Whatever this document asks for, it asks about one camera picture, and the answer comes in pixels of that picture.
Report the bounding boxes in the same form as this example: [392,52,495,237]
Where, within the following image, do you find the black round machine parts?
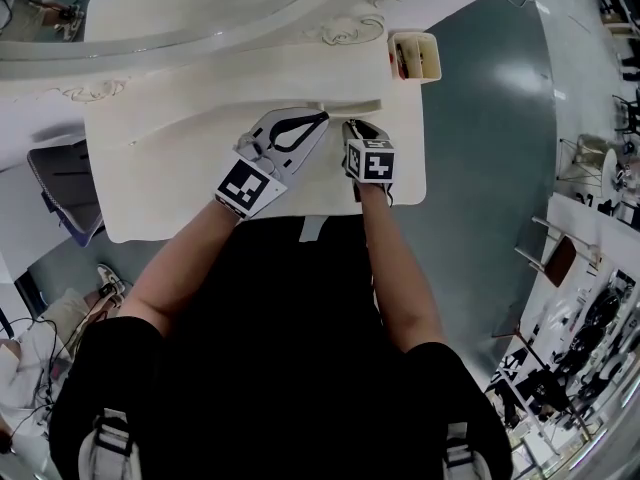
[547,267,640,409]

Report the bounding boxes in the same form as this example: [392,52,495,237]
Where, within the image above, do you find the grey backpack strap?
[441,420,490,480]
[78,407,140,480]

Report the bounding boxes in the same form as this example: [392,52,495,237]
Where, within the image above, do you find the cream ornate dressing table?
[82,32,429,245]

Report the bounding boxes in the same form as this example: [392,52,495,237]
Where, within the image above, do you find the person's left forearm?
[118,202,251,342]

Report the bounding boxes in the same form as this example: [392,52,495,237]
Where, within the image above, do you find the cream organizer box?
[386,28,444,85]

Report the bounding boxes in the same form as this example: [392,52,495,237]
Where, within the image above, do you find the person's right forearm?
[358,181,450,355]

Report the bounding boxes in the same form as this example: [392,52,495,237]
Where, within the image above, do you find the blue chair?
[26,139,107,247]

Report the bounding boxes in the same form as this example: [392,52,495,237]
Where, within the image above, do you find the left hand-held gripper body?
[214,138,288,219]

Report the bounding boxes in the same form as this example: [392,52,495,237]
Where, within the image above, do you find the white ornate oval mirror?
[0,0,436,107]

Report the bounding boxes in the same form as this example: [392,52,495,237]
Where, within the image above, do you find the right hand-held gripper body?
[343,137,397,186]

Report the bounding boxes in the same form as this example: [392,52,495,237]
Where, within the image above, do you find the brown seat metal chair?
[514,214,604,290]

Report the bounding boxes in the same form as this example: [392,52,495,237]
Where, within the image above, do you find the wire frame chair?
[555,134,621,197]

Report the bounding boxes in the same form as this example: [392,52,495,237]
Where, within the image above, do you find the person's black clothing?
[48,215,515,480]

